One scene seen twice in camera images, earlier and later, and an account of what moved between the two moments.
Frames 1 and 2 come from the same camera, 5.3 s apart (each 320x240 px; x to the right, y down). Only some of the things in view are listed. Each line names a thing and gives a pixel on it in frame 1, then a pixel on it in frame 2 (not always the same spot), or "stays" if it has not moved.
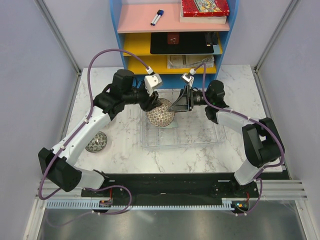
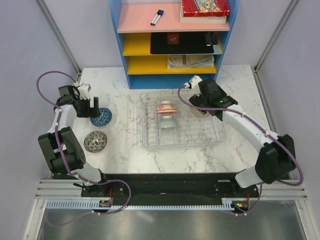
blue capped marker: [161, 12] stays
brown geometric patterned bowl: [161, 116] -> [200, 113]
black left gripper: [151, 102] -> [91, 112]
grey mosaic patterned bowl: [97, 143] stays
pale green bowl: [173, 124] stays
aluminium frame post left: [48, 18] stays
